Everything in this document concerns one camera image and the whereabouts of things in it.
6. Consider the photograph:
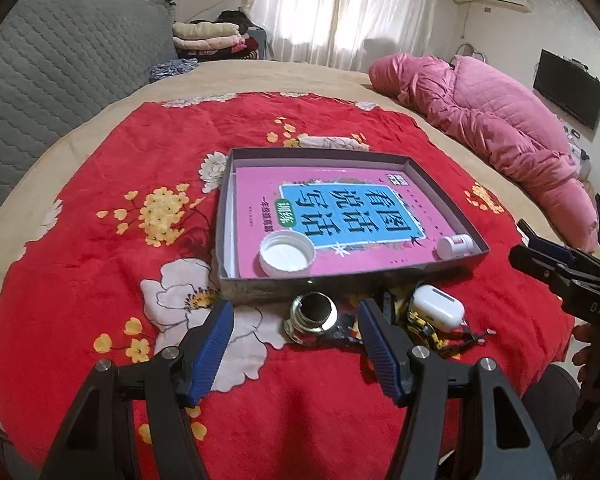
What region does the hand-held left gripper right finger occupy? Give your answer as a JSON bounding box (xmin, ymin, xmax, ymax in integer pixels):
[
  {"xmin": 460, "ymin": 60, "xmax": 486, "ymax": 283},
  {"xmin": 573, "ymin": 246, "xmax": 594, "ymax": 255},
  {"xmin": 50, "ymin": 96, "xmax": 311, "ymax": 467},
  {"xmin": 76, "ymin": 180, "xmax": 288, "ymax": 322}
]
[{"xmin": 357, "ymin": 299, "xmax": 558, "ymax": 480}]

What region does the pink quilt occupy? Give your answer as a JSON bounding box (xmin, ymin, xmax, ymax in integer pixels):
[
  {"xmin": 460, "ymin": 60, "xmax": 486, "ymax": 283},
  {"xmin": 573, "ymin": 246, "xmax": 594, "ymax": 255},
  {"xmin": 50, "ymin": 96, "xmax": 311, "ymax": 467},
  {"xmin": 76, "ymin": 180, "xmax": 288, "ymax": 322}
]
[{"xmin": 369, "ymin": 52, "xmax": 600, "ymax": 253}]

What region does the person's grey trouser leg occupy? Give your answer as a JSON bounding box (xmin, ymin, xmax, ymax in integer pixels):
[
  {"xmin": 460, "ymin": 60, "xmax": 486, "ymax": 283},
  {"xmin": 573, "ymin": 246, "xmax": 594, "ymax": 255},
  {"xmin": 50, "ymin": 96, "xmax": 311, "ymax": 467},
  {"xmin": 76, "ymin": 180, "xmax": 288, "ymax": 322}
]
[{"xmin": 522, "ymin": 364, "xmax": 582, "ymax": 463}]

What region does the yellow black keychain strap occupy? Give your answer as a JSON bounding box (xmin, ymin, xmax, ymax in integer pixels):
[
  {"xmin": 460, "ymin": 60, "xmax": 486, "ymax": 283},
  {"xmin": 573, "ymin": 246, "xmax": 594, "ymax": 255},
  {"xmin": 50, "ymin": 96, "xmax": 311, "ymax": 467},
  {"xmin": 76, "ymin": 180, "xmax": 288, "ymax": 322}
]
[{"xmin": 380, "ymin": 291, "xmax": 461, "ymax": 361}]

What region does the cream folded garment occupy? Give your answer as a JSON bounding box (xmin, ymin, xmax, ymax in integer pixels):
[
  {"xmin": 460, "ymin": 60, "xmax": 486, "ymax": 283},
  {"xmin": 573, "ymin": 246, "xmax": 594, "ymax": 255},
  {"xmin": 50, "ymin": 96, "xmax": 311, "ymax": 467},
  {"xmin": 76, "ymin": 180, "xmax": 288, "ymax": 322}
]
[{"xmin": 172, "ymin": 21, "xmax": 241, "ymax": 41}]

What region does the black garment pile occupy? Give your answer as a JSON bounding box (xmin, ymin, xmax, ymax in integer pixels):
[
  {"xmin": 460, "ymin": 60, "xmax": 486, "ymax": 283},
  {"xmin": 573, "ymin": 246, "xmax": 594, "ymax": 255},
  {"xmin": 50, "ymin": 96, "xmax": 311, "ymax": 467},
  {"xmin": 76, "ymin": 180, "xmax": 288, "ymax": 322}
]
[{"xmin": 219, "ymin": 10, "xmax": 255, "ymax": 28}]

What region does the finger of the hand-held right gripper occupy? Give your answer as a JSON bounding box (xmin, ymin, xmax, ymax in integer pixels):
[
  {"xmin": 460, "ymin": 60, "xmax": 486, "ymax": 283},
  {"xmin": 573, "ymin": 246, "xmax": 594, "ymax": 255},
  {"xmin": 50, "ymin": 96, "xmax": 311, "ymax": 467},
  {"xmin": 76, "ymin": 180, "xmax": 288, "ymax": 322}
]
[
  {"xmin": 517, "ymin": 218, "xmax": 581, "ymax": 263},
  {"xmin": 508, "ymin": 244, "xmax": 578, "ymax": 292}
]

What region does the pink folded garment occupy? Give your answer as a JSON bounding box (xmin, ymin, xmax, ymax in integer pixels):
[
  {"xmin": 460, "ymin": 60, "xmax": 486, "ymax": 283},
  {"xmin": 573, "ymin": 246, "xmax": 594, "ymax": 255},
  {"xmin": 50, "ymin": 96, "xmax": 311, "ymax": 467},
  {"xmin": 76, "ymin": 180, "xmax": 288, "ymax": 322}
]
[{"xmin": 177, "ymin": 35, "xmax": 247, "ymax": 55}]

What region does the red floral blanket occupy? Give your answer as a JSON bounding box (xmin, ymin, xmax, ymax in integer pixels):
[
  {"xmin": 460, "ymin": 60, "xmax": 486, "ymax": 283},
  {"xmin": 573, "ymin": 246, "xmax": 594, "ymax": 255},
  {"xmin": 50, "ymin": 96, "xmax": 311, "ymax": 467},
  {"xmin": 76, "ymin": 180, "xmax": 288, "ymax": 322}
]
[{"xmin": 0, "ymin": 92, "xmax": 576, "ymax": 480}]

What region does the blue patterned cloth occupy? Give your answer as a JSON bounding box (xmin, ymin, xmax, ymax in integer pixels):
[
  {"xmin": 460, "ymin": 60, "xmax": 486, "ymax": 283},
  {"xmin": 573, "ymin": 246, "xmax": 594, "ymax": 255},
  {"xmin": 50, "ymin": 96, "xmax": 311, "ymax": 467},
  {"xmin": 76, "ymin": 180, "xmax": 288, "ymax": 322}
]
[{"xmin": 149, "ymin": 57, "xmax": 199, "ymax": 83}]

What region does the white earbuds case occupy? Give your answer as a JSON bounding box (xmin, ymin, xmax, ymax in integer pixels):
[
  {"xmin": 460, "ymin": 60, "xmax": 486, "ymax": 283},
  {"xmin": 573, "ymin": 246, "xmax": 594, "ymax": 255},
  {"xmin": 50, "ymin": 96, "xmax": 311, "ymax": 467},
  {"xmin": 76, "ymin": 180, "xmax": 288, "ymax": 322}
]
[{"xmin": 409, "ymin": 284, "xmax": 467, "ymax": 332}]

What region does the person's right hand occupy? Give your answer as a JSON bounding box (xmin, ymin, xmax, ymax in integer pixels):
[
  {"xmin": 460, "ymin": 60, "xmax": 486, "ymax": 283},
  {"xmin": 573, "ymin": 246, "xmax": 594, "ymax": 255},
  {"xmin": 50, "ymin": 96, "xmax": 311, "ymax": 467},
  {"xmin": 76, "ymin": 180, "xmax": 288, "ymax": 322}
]
[{"xmin": 572, "ymin": 324, "xmax": 600, "ymax": 386}]

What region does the white pill bottle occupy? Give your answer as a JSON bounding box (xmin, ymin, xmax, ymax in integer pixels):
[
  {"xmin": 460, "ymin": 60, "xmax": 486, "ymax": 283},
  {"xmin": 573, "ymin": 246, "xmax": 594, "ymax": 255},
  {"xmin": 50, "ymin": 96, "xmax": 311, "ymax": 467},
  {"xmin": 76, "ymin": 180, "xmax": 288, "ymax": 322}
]
[{"xmin": 436, "ymin": 234, "xmax": 476, "ymax": 260}]

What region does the grey cardboard box tray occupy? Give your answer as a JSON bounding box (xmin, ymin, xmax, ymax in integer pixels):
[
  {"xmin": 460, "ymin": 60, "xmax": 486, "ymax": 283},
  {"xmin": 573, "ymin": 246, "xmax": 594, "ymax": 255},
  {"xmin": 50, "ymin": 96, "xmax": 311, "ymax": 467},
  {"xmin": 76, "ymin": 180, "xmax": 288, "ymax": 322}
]
[{"xmin": 215, "ymin": 147, "xmax": 490, "ymax": 306}]

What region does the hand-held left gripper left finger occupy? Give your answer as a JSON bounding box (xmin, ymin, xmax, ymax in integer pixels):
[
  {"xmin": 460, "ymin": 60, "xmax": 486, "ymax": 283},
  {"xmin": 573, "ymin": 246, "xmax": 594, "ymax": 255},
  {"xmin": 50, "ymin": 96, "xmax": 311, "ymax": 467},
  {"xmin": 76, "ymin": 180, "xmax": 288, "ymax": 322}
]
[{"xmin": 40, "ymin": 299, "xmax": 236, "ymax": 480}]

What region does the grey quilted headboard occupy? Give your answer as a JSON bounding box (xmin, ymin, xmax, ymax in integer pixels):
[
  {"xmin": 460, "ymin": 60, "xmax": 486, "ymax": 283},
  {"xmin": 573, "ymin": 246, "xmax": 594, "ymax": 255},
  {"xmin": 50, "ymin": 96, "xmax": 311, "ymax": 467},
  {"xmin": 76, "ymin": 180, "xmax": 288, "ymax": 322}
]
[{"xmin": 0, "ymin": 0, "xmax": 178, "ymax": 233}]

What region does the white plastic bottle cap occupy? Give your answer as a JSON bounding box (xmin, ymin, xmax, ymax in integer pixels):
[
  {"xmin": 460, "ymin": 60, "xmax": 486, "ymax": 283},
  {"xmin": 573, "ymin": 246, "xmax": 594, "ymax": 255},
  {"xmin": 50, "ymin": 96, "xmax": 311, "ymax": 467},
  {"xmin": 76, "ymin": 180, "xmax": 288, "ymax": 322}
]
[{"xmin": 259, "ymin": 230, "xmax": 315, "ymax": 277}]

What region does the round wire fan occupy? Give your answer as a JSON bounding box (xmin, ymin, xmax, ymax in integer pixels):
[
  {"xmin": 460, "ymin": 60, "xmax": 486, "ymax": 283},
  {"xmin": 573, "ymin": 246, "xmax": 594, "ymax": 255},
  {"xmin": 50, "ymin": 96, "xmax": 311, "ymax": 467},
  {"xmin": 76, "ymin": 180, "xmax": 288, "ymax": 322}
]
[{"xmin": 454, "ymin": 42, "xmax": 484, "ymax": 62}]

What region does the pink exercise book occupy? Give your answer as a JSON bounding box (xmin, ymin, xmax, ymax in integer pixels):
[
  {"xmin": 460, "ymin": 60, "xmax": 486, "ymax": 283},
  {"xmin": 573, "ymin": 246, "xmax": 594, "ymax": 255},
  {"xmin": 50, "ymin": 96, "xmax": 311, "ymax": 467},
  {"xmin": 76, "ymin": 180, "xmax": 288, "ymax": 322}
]
[{"xmin": 235, "ymin": 167, "xmax": 473, "ymax": 279}]

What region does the beige bed sheet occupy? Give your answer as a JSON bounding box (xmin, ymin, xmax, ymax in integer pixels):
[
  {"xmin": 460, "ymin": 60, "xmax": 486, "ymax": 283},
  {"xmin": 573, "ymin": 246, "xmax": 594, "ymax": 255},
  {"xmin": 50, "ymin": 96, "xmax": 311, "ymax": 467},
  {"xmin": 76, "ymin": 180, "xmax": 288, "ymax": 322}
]
[{"xmin": 0, "ymin": 57, "xmax": 600, "ymax": 441}]

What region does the black flat television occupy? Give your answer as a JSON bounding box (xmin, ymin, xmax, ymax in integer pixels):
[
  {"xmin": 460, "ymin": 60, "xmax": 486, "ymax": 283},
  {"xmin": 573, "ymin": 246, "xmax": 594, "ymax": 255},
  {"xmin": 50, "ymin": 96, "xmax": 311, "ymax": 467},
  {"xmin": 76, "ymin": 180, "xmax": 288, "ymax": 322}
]
[{"xmin": 532, "ymin": 49, "xmax": 600, "ymax": 130}]

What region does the white sheer curtain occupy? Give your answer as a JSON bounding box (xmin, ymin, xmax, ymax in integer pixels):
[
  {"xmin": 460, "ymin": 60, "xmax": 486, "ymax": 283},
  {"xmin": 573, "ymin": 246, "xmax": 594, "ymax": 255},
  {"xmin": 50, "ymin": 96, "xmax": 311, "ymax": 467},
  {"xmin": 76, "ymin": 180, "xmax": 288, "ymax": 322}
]
[{"xmin": 247, "ymin": 0, "xmax": 443, "ymax": 73}]

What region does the black hair clip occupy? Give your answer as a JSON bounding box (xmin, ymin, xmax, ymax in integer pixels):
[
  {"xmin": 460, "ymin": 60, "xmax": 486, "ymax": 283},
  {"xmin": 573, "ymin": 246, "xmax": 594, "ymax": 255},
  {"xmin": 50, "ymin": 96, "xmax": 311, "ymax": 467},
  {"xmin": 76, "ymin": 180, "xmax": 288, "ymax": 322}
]
[{"xmin": 330, "ymin": 320, "xmax": 368, "ymax": 356}]

